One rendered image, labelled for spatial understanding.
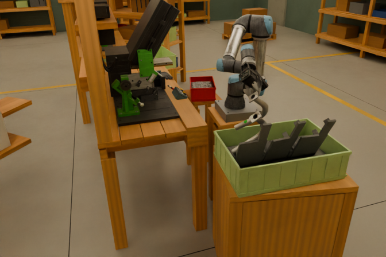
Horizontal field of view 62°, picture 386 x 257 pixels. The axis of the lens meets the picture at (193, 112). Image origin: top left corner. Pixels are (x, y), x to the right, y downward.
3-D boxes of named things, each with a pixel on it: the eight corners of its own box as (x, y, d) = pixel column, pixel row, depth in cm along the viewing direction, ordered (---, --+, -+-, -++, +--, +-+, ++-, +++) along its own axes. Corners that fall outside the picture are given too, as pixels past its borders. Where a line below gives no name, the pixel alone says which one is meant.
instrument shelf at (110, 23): (110, 11, 277) (109, 6, 275) (118, 28, 198) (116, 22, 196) (80, 12, 271) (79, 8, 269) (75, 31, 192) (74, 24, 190)
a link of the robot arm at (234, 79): (229, 89, 236) (230, 71, 231) (247, 91, 232) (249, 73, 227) (225, 94, 226) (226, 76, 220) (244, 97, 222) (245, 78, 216)
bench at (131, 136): (168, 138, 377) (163, 66, 340) (207, 229, 246) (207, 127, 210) (107, 148, 360) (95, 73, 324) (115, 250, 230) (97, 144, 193)
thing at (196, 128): (164, 77, 346) (163, 63, 340) (208, 144, 215) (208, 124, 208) (151, 78, 343) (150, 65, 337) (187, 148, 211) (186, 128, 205)
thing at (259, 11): (258, 34, 924) (259, 7, 893) (276, 39, 858) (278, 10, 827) (222, 38, 878) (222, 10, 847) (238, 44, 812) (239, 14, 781)
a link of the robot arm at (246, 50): (254, 53, 182) (254, 42, 175) (255, 67, 175) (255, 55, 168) (240, 54, 183) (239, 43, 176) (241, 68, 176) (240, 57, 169)
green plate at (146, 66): (153, 75, 258) (150, 49, 253) (155, 76, 250) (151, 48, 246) (139, 77, 255) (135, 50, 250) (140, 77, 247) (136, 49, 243)
